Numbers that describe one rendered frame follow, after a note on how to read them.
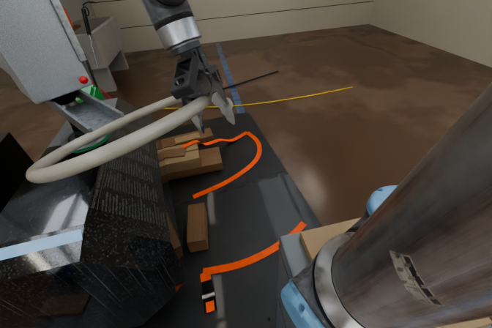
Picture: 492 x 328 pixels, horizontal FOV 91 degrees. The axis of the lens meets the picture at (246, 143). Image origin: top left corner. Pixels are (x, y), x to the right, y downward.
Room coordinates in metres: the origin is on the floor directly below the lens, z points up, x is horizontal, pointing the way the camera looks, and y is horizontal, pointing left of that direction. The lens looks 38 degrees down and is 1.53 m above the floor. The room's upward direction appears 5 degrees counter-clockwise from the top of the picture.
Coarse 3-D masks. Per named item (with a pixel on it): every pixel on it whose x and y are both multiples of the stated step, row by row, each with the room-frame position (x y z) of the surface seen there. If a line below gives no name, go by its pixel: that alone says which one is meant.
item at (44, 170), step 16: (208, 96) 0.53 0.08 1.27; (144, 112) 0.76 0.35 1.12; (176, 112) 0.43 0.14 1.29; (192, 112) 0.45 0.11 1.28; (112, 128) 0.70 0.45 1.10; (144, 128) 0.39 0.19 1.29; (160, 128) 0.39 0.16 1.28; (80, 144) 0.60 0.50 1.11; (112, 144) 0.35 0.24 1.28; (128, 144) 0.36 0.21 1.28; (144, 144) 0.37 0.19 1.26; (48, 160) 0.48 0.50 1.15; (80, 160) 0.33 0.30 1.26; (96, 160) 0.33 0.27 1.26; (32, 176) 0.35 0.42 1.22; (48, 176) 0.33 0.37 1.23; (64, 176) 0.33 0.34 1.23
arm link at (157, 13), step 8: (144, 0) 0.57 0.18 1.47; (152, 0) 0.55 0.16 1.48; (152, 8) 0.56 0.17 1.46; (160, 8) 0.56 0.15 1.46; (168, 8) 0.56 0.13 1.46; (176, 8) 0.56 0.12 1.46; (184, 8) 0.57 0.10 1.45; (152, 16) 0.57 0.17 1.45; (160, 16) 0.55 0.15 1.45; (168, 16) 0.55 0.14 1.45; (176, 16) 0.56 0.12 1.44; (184, 16) 0.56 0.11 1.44; (192, 16) 0.59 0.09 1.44; (160, 24) 0.55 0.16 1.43
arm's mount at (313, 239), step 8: (336, 224) 0.41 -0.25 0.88; (344, 224) 0.41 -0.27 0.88; (352, 224) 0.40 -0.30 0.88; (304, 232) 0.39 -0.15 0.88; (312, 232) 0.39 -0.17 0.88; (320, 232) 0.39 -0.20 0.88; (328, 232) 0.39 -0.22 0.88; (336, 232) 0.38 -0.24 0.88; (344, 232) 0.38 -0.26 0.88; (304, 240) 0.37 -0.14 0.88; (312, 240) 0.37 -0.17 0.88; (320, 240) 0.36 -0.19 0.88; (328, 240) 0.36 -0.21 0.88; (312, 248) 0.34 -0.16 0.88; (320, 248) 0.34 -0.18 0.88; (312, 256) 0.32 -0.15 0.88; (480, 320) 0.15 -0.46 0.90; (488, 320) 0.15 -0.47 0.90
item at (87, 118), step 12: (84, 96) 0.96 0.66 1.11; (60, 108) 0.83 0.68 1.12; (72, 108) 0.91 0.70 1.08; (84, 108) 0.90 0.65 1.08; (96, 108) 0.89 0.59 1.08; (108, 108) 0.80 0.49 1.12; (72, 120) 0.76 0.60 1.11; (84, 120) 0.80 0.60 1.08; (96, 120) 0.79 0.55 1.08; (108, 120) 0.78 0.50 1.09; (84, 132) 0.70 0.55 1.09
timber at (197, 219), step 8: (192, 208) 1.10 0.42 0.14; (200, 208) 1.09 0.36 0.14; (192, 216) 1.03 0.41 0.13; (200, 216) 1.02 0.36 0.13; (192, 224) 0.97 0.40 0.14; (200, 224) 0.96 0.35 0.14; (192, 232) 0.91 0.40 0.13; (200, 232) 0.90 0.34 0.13; (192, 240) 0.85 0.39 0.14; (200, 240) 0.84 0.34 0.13; (192, 248) 0.84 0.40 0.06; (200, 248) 0.84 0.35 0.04; (208, 248) 0.85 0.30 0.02
